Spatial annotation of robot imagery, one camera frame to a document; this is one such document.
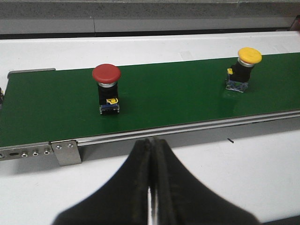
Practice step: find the yellow mushroom push button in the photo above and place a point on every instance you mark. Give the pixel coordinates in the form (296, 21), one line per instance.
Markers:
(239, 74)

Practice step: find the green conveyor belt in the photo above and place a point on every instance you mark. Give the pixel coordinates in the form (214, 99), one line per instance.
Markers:
(47, 106)

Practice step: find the red mushroom push button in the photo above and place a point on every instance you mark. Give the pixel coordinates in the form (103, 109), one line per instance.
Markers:
(107, 76)

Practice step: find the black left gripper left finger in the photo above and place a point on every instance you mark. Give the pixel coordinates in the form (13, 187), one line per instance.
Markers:
(122, 200)

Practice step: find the grey stone counter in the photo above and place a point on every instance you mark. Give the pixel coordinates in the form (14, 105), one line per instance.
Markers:
(109, 18)

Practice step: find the aluminium conveyor frame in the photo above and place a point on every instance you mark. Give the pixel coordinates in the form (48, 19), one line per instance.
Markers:
(35, 149)

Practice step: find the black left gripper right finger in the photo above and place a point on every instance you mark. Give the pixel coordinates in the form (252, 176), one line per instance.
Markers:
(183, 200)

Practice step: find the steel conveyor bracket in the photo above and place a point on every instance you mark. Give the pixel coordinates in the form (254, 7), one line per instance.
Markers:
(66, 152)

